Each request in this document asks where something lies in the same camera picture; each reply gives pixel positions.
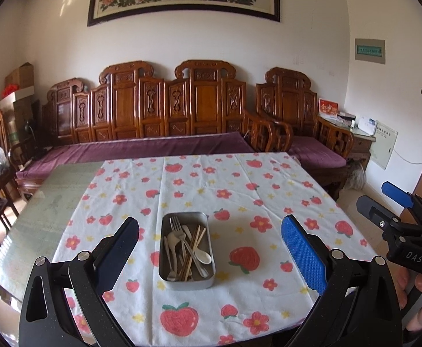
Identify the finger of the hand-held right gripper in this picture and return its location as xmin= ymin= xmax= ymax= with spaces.
xmin=381 ymin=181 xmax=422 ymax=222
xmin=356 ymin=195 xmax=402 ymax=232

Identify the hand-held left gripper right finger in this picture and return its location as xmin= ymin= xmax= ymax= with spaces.
xmin=282 ymin=214 xmax=403 ymax=347

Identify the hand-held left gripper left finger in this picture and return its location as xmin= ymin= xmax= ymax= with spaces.
xmin=19 ymin=217 xmax=140 ymax=347

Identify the metal spoon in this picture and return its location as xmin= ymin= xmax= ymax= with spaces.
xmin=166 ymin=232 xmax=181 ymax=275

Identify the rectangular metal tray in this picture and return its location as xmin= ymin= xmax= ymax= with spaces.
xmin=159 ymin=212 xmax=217 ymax=290

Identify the brown chopstick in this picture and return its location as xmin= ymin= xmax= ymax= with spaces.
xmin=182 ymin=225 xmax=200 ymax=281

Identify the white soup spoon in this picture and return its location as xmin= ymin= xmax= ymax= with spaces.
xmin=187 ymin=240 xmax=213 ymax=265

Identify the person's right hand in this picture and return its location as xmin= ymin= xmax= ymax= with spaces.
xmin=395 ymin=267 xmax=422 ymax=332

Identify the grey plastic bag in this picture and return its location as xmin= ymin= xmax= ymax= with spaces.
xmin=344 ymin=161 xmax=367 ymax=190

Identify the white electrical panel door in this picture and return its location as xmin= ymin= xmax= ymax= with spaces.
xmin=370 ymin=119 xmax=398 ymax=170

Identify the wooden side table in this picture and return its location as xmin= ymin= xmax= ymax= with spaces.
xmin=319 ymin=116 xmax=377 ymax=169

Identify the white tabletop device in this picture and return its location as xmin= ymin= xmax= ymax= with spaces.
xmin=355 ymin=115 xmax=378 ymax=136

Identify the red box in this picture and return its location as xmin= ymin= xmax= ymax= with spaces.
xmin=318 ymin=98 xmax=339 ymax=118

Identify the strawberry print tablecloth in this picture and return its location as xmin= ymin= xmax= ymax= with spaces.
xmin=50 ymin=152 xmax=375 ymax=346

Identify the carved wooden armchair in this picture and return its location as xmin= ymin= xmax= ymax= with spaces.
xmin=256 ymin=67 xmax=355 ymax=189

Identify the carved wooden sofa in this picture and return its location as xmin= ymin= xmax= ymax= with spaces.
xmin=42 ymin=60 xmax=269 ymax=152

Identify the white cardboard box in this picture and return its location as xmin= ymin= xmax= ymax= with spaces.
xmin=0 ymin=87 xmax=35 ymax=111

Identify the brown cardboard box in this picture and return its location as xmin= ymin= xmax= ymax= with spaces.
xmin=4 ymin=62 xmax=34 ymax=88

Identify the green wall panel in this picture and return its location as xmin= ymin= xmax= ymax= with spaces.
xmin=354 ymin=38 xmax=385 ymax=64

